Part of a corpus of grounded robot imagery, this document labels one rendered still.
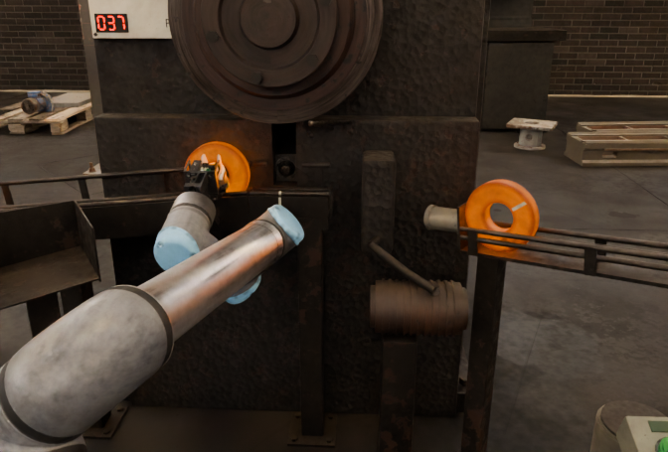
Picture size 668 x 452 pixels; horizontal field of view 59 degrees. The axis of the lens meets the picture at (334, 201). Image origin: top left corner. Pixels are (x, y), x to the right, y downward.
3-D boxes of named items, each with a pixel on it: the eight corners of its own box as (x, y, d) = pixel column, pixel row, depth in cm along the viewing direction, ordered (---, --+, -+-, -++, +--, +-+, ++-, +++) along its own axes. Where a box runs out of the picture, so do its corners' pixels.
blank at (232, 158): (183, 144, 146) (179, 147, 142) (245, 138, 144) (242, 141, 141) (194, 204, 150) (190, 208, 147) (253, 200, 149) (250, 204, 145)
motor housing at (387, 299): (366, 447, 160) (370, 268, 143) (447, 451, 159) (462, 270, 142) (366, 485, 148) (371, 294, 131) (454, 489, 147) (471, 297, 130)
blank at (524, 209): (495, 257, 134) (489, 262, 132) (459, 199, 136) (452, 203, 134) (553, 229, 124) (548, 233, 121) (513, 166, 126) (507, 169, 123)
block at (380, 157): (360, 237, 155) (362, 148, 147) (391, 237, 155) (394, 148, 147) (360, 253, 145) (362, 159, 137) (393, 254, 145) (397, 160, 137)
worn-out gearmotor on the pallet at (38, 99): (43, 108, 564) (40, 85, 557) (68, 108, 563) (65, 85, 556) (20, 116, 526) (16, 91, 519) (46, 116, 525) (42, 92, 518)
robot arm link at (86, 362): (48, 306, 57) (281, 192, 121) (-23, 374, 61) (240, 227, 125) (124, 399, 57) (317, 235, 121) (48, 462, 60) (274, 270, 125)
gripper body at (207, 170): (222, 158, 134) (210, 188, 124) (226, 189, 139) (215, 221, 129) (188, 157, 134) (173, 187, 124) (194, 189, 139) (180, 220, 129)
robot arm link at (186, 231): (180, 286, 117) (139, 256, 113) (195, 245, 128) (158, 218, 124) (211, 262, 113) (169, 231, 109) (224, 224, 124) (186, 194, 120)
